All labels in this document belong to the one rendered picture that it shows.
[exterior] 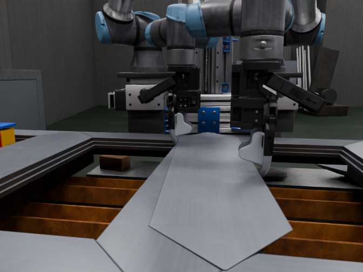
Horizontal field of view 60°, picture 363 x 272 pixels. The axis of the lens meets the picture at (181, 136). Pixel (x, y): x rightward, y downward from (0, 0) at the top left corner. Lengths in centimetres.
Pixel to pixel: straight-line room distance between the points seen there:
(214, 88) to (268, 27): 87
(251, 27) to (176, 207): 32
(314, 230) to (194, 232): 40
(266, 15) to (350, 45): 1089
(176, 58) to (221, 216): 49
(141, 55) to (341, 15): 1031
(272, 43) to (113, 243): 40
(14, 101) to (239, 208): 115
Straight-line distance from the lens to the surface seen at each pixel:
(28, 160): 78
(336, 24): 1128
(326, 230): 75
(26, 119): 151
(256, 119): 57
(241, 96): 58
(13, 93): 144
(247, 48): 57
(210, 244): 38
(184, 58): 82
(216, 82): 139
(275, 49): 57
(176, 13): 84
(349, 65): 1143
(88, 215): 80
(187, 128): 85
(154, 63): 128
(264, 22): 57
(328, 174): 125
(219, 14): 69
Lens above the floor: 103
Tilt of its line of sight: 11 degrees down
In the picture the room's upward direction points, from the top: straight up
